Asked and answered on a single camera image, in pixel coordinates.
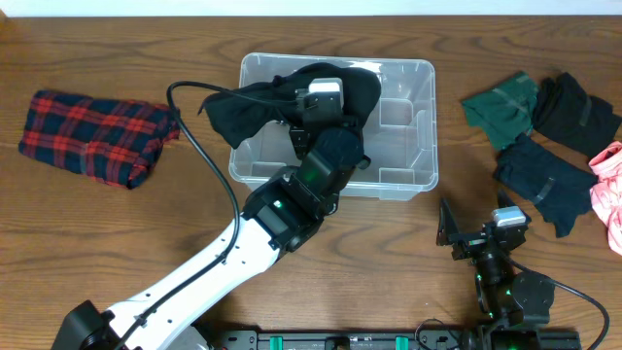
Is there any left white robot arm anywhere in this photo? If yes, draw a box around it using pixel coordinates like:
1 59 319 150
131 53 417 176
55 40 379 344
52 127 369 350

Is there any pink garment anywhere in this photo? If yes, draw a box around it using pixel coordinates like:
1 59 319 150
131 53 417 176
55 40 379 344
588 141 622 255

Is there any clear plastic storage bin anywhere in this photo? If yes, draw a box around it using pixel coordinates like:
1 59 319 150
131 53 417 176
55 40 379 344
239 52 439 201

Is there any red navy plaid garment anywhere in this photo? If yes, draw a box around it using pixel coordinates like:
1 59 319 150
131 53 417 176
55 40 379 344
18 89 180 190

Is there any black garment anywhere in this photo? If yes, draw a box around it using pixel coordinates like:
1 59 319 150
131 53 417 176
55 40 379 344
532 73 621 158
201 62 381 149

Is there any dark navy folded garment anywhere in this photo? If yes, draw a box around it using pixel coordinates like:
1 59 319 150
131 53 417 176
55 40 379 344
494 134 598 238

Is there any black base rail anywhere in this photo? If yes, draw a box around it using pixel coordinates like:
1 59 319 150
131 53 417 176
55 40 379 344
193 328 582 350

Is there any dark green garment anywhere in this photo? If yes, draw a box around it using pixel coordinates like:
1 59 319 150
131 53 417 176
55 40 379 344
461 72 539 151

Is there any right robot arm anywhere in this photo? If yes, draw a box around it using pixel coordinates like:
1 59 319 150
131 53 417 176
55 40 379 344
436 191 554 349

